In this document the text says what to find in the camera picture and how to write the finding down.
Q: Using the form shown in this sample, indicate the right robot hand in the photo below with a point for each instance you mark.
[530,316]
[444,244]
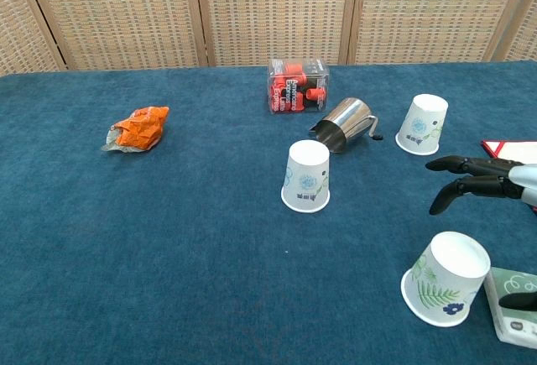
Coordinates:
[482,182]

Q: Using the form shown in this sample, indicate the white cup blue flower print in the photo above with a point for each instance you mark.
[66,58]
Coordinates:
[421,121]
[305,172]

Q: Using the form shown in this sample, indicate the white cup green fern print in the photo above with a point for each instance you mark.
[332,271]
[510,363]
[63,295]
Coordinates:
[444,277]

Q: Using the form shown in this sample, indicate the red certificate folder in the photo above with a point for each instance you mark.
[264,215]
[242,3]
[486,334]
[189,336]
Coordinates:
[503,147]

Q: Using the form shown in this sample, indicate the green tissue pack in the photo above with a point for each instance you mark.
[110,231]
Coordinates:
[516,280]

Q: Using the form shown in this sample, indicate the steel milk pitcher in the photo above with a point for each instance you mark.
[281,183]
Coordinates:
[348,119]

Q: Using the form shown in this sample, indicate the woven folding screen panel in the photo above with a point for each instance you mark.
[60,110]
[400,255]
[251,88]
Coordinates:
[117,12]
[432,4]
[21,38]
[272,4]
[524,38]

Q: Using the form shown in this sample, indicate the clear box red capsules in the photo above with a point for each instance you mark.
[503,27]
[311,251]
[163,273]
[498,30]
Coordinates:
[293,88]

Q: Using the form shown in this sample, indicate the blue table cloth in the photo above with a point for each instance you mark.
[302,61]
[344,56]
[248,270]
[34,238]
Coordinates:
[168,235]

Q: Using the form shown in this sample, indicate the crumpled orange wrapper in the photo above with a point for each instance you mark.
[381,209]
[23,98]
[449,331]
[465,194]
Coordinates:
[140,128]

